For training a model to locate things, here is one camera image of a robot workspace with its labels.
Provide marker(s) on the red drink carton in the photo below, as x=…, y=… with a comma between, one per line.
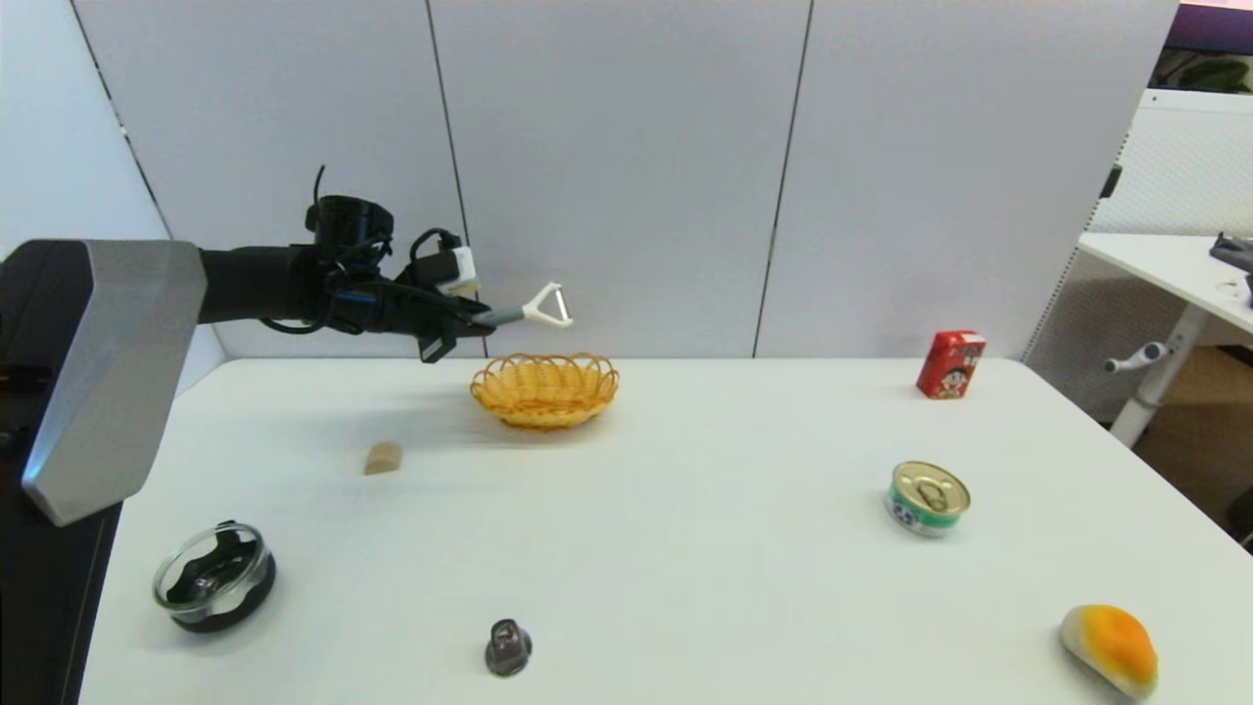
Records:
x=950, y=365

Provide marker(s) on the dark grey object on desk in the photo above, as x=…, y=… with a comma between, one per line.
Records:
x=1235, y=253

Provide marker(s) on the beige wooden block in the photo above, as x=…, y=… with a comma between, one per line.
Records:
x=383, y=459

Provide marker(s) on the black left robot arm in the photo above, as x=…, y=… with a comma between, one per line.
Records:
x=117, y=372

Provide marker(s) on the glass bowl with black base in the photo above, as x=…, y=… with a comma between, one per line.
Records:
x=215, y=583

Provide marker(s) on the white perforated partition panel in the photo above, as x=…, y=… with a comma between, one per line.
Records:
x=1184, y=157

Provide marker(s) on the orange yellow bread bun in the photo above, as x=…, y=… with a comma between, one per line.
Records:
x=1114, y=643

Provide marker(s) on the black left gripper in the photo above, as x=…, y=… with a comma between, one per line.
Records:
x=401, y=313

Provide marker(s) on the green background plant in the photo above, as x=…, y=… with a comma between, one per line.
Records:
x=1209, y=73

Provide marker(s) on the white background desk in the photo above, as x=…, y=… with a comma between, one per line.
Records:
x=1155, y=257

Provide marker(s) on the yellow wicker basket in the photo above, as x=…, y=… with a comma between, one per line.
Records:
x=544, y=404

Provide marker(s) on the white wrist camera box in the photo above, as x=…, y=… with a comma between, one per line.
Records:
x=458, y=269

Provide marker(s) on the green label tin can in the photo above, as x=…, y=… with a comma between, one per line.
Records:
x=927, y=499

